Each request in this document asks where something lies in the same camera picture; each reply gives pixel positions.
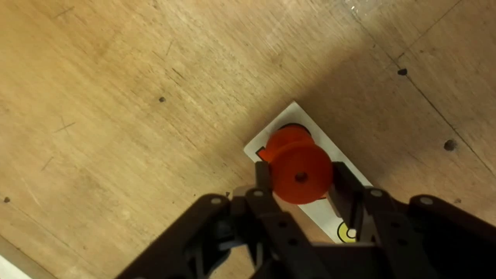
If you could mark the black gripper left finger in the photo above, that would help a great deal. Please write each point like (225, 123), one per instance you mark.
(207, 237)

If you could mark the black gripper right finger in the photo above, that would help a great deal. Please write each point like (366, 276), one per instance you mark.
(428, 233)

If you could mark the white wooden peg board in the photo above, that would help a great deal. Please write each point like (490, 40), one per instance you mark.
(318, 214)

